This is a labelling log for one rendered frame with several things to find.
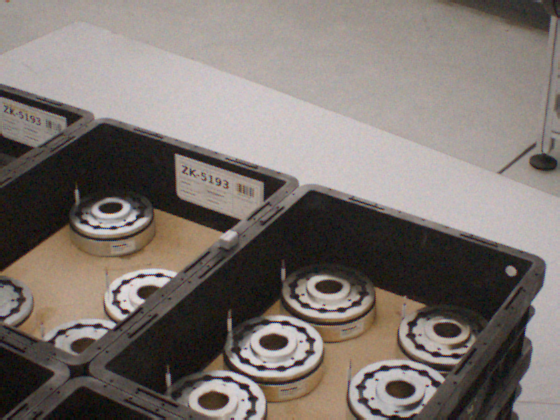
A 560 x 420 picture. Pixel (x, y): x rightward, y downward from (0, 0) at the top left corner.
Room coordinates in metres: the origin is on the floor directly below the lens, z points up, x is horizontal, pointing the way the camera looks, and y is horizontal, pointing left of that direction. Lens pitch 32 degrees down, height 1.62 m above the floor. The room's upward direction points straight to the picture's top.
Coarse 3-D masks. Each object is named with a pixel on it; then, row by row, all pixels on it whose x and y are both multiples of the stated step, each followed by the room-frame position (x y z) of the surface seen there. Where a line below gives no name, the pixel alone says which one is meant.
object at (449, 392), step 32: (320, 192) 1.14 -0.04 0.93; (256, 224) 1.07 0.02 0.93; (416, 224) 1.07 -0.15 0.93; (224, 256) 1.01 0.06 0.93; (512, 256) 1.01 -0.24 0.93; (192, 288) 0.95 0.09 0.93; (160, 320) 0.90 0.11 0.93; (512, 320) 0.91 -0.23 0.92; (480, 352) 0.85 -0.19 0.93; (128, 384) 0.80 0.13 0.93; (448, 384) 0.81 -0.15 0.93; (192, 416) 0.76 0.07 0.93; (416, 416) 0.76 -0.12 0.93
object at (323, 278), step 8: (312, 280) 1.05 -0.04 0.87; (320, 280) 1.06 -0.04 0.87; (328, 280) 1.06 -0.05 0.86; (336, 280) 1.06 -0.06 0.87; (344, 280) 1.05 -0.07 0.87; (312, 288) 1.04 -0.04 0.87; (344, 288) 1.04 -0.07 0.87; (312, 296) 1.03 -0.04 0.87; (320, 296) 1.02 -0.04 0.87; (328, 296) 1.02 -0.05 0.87; (336, 296) 1.02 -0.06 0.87; (344, 296) 1.03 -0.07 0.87
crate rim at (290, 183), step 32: (96, 128) 1.29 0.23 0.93; (128, 128) 1.28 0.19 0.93; (32, 160) 1.20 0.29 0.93; (224, 160) 1.20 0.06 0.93; (0, 192) 1.14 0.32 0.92; (288, 192) 1.13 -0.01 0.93; (160, 288) 0.95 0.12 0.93; (0, 320) 0.89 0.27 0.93; (128, 320) 0.90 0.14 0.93; (64, 352) 0.85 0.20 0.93; (96, 352) 0.85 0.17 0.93
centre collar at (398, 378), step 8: (392, 376) 0.89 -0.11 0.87; (400, 376) 0.89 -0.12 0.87; (408, 376) 0.89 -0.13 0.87; (376, 384) 0.88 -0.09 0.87; (384, 384) 0.88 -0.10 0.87; (392, 384) 0.89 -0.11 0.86; (408, 384) 0.89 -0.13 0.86; (416, 384) 0.88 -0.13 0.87; (376, 392) 0.87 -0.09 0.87; (384, 392) 0.87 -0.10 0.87; (416, 392) 0.87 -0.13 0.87; (424, 392) 0.87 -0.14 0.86; (384, 400) 0.86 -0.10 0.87; (392, 400) 0.86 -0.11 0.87; (400, 400) 0.86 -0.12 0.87; (408, 400) 0.86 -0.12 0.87; (416, 400) 0.86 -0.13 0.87; (400, 408) 0.85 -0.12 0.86; (408, 408) 0.85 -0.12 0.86
